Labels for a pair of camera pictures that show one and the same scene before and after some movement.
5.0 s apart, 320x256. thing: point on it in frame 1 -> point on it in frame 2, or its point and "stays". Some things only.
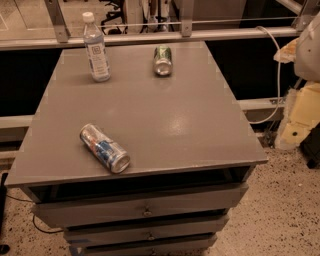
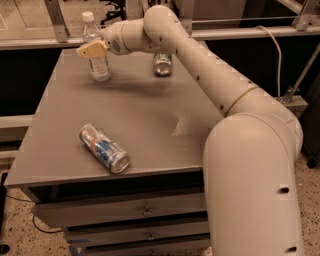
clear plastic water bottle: x=96 y=50 stays
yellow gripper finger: x=302 y=115 -> x=112 y=37
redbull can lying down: x=113 y=155 stays
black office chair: x=120 y=9 stays
